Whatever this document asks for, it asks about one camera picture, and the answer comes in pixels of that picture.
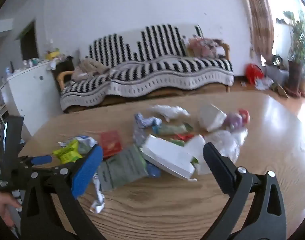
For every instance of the white cardboard box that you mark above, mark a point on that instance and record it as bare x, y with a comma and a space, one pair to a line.
170, 157

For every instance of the red bag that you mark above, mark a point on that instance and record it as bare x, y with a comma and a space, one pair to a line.
253, 73

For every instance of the sofa with striped blanket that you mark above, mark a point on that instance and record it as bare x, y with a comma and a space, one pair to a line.
152, 62

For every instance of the red square packet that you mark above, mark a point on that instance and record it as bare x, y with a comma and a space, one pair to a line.
111, 142

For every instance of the white green crumpled wrapper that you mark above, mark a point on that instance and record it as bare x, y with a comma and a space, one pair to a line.
85, 142

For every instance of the white crumpled papers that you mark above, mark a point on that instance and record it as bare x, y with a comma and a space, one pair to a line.
264, 83

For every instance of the grey green flat pouch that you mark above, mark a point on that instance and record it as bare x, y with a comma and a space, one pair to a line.
122, 165

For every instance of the person's left hand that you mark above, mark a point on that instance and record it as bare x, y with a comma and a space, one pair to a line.
5, 205

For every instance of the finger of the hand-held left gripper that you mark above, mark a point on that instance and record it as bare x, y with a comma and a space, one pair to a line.
42, 159

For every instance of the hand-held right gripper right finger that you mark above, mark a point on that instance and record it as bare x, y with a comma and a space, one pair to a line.
218, 166

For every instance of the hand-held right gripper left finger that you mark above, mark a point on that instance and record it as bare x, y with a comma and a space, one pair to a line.
86, 172

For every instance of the clear plastic bag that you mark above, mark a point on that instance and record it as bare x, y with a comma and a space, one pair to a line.
227, 142

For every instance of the potted green plant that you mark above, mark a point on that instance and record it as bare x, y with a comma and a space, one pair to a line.
296, 70

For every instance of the brown cardboard piece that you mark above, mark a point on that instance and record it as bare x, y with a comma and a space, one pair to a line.
280, 89

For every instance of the blue white crumpled wrapper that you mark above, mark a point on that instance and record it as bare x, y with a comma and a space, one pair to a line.
145, 121

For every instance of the white plastic bag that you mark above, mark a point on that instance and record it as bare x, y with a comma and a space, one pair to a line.
170, 111

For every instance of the brown curtain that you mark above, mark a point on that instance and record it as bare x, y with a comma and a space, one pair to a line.
261, 17

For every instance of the beige cushion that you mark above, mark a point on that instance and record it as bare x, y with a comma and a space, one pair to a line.
90, 68

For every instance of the long green wrapper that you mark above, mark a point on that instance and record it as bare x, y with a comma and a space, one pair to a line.
172, 128

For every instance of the white cabinet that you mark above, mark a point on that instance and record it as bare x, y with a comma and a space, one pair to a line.
30, 92

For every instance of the white plastic container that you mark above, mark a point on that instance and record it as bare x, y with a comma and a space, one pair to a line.
197, 143

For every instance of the pink floral cushion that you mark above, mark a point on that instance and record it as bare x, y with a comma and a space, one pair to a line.
202, 47

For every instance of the red and purple toy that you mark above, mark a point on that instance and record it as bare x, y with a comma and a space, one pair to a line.
236, 120

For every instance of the small blue wrapper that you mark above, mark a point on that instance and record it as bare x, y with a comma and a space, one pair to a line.
154, 170

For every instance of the white crumpled paper carton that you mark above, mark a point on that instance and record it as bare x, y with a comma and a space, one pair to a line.
212, 117

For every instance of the yellow packet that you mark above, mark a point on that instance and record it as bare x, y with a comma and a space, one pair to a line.
67, 152

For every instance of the group of small bottles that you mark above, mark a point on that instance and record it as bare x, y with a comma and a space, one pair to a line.
30, 62

